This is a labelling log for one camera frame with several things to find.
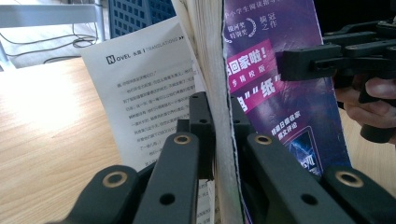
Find purple magazine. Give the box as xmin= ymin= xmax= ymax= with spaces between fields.
xmin=78 ymin=0 xmax=353 ymax=224

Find white metal stand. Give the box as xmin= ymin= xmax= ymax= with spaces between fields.
xmin=0 ymin=0 xmax=107 ymax=72

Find blue file rack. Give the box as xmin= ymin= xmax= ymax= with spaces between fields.
xmin=106 ymin=0 xmax=177 ymax=40

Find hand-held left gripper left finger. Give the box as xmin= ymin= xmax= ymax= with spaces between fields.
xmin=177 ymin=91 xmax=216 ymax=181

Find black floor cables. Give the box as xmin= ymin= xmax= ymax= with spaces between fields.
xmin=0 ymin=21 xmax=100 ymax=65

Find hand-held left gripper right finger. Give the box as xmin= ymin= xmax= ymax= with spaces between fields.
xmin=231 ymin=96 xmax=256 ymax=162

